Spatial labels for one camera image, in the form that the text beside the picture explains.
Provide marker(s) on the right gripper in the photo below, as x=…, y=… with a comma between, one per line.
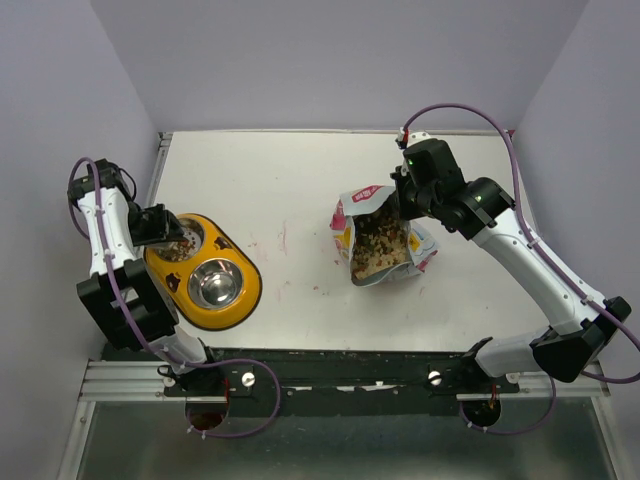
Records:
x=403, y=176

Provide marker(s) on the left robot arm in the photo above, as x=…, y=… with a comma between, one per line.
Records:
x=125, y=299

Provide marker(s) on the yellow double pet bowl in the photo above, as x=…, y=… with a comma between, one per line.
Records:
x=219, y=286

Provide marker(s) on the aluminium frame rail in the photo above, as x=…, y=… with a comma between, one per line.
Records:
x=130, y=382

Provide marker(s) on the pet food bag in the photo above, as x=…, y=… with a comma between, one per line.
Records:
x=375, y=244

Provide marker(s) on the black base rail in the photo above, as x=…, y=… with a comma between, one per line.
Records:
x=327, y=383

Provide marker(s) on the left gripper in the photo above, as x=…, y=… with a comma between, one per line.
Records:
x=165, y=226

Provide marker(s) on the metal food scoop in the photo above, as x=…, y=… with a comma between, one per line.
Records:
x=177, y=251

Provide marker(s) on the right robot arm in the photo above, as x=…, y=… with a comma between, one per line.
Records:
x=484, y=213

